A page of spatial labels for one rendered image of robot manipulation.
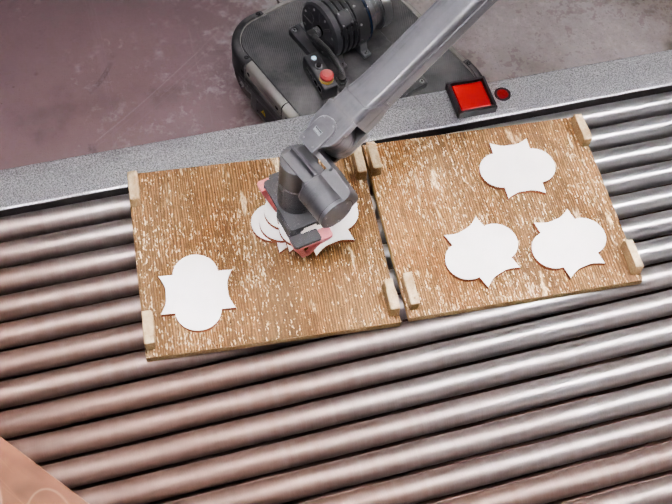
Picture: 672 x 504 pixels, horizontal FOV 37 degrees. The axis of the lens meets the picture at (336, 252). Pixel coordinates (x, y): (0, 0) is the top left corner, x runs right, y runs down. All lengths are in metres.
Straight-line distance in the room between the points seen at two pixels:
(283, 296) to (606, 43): 1.99
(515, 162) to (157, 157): 0.64
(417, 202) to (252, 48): 1.22
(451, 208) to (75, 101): 1.60
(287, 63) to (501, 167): 1.14
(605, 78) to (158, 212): 0.90
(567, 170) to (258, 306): 0.61
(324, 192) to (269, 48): 1.44
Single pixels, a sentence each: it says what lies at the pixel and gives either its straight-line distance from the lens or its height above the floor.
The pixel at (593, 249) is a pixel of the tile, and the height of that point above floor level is 0.94.
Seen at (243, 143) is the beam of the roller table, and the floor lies 0.92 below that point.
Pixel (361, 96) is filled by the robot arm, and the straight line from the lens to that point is 1.47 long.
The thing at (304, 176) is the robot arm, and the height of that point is 1.18.
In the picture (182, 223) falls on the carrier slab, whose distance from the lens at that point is 1.71.
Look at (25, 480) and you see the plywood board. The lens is 1.45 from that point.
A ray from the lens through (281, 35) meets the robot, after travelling 2.90.
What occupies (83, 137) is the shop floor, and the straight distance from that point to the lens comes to 3.01.
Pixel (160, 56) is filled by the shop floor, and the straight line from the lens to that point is 3.17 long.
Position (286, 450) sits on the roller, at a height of 0.92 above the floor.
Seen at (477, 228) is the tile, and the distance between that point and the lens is 1.74.
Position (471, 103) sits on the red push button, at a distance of 1.91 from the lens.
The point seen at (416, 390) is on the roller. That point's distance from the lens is 1.61.
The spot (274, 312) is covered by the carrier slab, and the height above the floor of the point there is 0.94.
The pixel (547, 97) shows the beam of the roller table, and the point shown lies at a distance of 1.97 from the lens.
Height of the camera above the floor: 2.39
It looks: 60 degrees down
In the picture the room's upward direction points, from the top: 8 degrees clockwise
